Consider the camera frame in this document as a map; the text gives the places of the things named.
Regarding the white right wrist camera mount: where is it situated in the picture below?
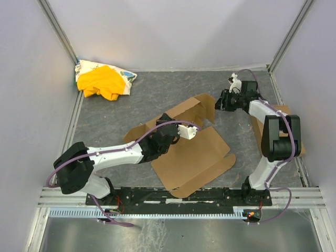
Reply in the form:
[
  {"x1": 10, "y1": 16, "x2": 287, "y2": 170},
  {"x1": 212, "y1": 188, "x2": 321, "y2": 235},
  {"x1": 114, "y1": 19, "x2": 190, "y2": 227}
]
[{"x1": 228, "y1": 73, "x2": 242, "y2": 93}]

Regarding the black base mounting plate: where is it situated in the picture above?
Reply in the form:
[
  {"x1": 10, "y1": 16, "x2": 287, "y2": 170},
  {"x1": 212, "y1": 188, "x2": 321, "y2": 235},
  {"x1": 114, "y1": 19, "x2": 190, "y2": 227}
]
[{"x1": 97, "y1": 187, "x2": 272, "y2": 212}]

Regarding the right aluminium frame post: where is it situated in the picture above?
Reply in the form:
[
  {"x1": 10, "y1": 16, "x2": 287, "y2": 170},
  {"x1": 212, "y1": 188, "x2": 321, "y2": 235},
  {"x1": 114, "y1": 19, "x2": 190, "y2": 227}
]
[{"x1": 268, "y1": 0, "x2": 315, "y2": 74}]

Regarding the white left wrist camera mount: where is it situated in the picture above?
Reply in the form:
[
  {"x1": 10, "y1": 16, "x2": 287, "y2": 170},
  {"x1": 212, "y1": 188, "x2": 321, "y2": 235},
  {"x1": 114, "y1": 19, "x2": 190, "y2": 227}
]
[{"x1": 177, "y1": 124, "x2": 200, "y2": 140}]

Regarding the aluminium frame post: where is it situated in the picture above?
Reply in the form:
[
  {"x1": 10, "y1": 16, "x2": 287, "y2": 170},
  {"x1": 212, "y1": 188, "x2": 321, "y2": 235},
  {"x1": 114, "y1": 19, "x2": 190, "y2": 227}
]
[
  {"x1": 268, "y1": 0, "x2": 315, "y2": 74},
  {"x1": 37, "y1": 0, "x2": 78, "y2": 65}
]

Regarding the aluminium front rail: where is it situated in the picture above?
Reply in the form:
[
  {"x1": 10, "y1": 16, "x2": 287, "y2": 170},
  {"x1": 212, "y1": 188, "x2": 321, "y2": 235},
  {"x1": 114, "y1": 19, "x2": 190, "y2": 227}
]
[{"x1": 37, "y1": 187, "x2": 326, "y2": 209}]

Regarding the white patterned cloth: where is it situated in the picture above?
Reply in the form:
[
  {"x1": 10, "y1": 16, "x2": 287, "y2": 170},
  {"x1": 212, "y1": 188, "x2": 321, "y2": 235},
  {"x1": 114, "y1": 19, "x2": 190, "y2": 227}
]
[{"x1": 75, "y1": 60, "x2": 138, "y2": 93}]

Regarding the left aluminium frame post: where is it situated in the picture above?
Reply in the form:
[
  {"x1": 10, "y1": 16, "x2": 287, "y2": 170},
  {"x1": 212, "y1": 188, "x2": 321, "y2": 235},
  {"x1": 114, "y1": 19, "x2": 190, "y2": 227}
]
[{"x1": 37, "y1": 0, "x2": 78, "y2": 65}]

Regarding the flat folded cardboard box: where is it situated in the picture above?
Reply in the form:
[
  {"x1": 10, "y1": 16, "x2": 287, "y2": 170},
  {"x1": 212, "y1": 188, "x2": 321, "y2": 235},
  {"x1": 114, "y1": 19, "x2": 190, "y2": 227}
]
[{"x1": 250, "y1": 105, "x2": 306, "y2": 157}]

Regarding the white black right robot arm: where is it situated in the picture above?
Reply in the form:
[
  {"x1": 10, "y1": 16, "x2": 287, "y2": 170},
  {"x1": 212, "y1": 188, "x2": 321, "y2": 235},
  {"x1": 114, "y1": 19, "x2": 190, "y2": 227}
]
[{"x1": 215, "y1": 81, "x2": 301, "y2": 205}]

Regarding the yellow cloth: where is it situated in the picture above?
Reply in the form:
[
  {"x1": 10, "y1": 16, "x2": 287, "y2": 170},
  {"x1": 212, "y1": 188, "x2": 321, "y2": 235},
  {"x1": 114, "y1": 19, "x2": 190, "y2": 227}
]
[{"x1": 77, "y1": 66, "x2": 130, "y2": 101}]

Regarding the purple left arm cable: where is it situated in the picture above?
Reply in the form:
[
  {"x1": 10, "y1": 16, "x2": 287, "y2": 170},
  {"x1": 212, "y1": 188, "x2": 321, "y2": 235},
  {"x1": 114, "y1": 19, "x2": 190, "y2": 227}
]
[{"x1": 46, "y1": 120, "x2": 203, "y2": 227}]

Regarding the brown cardboard box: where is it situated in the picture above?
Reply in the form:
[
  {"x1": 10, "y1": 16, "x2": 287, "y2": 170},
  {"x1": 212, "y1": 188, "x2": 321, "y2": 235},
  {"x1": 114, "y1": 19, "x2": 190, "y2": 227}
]
[{"x1": 122, "y1": 92, "x2": 236, "y2": 198}]

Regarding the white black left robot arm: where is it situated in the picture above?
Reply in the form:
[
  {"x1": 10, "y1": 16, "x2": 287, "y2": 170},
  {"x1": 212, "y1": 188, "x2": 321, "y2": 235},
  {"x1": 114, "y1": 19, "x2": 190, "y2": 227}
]
[{"x1": 54, "y1": 114, "x2": 183, "y2": 199}]

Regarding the light blue cable duct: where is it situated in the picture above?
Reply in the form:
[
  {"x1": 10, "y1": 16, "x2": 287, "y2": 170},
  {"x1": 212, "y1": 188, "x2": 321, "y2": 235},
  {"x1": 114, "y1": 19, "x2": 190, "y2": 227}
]
[{"x1": 49, "y1": 203, "x2": 255, "y2": 220}]

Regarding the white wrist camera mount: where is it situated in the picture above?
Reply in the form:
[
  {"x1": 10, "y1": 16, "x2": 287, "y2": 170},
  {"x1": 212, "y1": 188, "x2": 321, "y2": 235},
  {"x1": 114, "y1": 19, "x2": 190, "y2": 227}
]
[
  {"x1": 228, "y1": 73, "x2": 242, "y2": 93},
  {"x1": 177, "y1": 124, "x2": 200, "y2": 140}
]

